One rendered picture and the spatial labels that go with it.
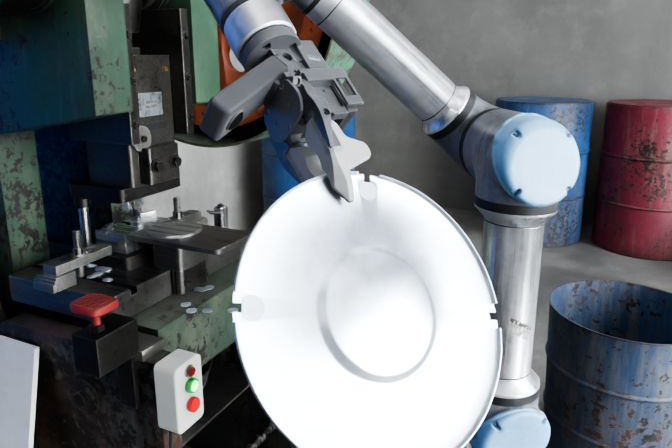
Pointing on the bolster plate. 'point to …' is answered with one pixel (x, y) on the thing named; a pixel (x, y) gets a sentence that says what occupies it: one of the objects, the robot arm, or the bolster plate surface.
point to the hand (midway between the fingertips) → (336, 196)
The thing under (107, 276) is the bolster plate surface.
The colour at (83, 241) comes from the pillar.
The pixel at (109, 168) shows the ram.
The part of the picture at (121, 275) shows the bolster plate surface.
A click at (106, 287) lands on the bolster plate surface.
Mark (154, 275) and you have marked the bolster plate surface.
